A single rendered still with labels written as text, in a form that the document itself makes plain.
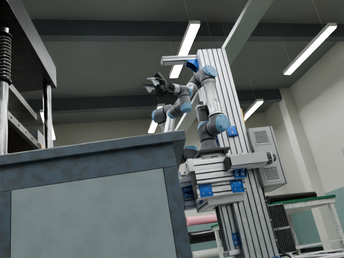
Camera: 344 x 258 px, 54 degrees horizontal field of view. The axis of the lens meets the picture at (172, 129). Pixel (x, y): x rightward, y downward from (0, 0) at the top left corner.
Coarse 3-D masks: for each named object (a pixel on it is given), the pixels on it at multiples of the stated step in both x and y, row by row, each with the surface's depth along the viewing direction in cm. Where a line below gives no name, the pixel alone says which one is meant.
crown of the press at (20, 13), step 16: (0, 0) 182; (16, 0) 200; (0, 16) 193; (16, 16) 196; (16, 32) 207; (32, 32) 225; (16, 48) 220; (32, 48) 223; (16, 64) 237; (32, 64) 240; (48, 64) 256; (16, 80) 255; (32, 80) 258; (48, 80) 262
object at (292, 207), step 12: (300, 192) 521; (312, 192) 527; (288, 204) 487; (300, 204) 493; (312, 204) 499; (324, 204) 521; (288, 216) 610; (336, 216) 506; (216, 228) 668; (336, 228) 502; (216, 240) 675; (336, 240) 489; (300, 252) 588
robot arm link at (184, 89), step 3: (180, 87) 229; (183, 87) 231; (186, 87) 233; (189, 87) 236; (180, 90) 229; (183, 90) 230; (186, 90) 231; (189, 90) 233; (180, 93) 230; (183, 93) 230; (186, 93) 230; (189, 93) 233; (189, 96) 236
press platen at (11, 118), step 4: (8, 112) 190; (8, 116) 189; (12, 116) 195; (8, 120) 190; (12, 120) 194; (16, 120) 201; (8, 124) 195; (12, 124) 196; (16, 124) 200; (20, 124) 207; (16, 128) 202; (20, 128) 206; (24, 128) 213; (16, 132) 206; (20, 132) 207; (24, 132) 212; (28, 132) 219; (20, 136) 213; (24, 136) 214; (28, 136) 218; (32, 136) 227; (28, 140) 221; (32, 140) 226; (36, 140) 234; (32, 144) 228; (36, 144) 233; (40, 144) 243; (36, 148) 237; (40, 148) 241
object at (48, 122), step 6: (42, 84) 265; (48, 84) 265; (48, 90) 263; (48, 96) 260; (48, 102) 258; (48, 108) 257; (48, 114) 255; (48, 120) 253; (48, 126) 251; (48, 132) 249; (48, 138) 247; (48, 144) 246
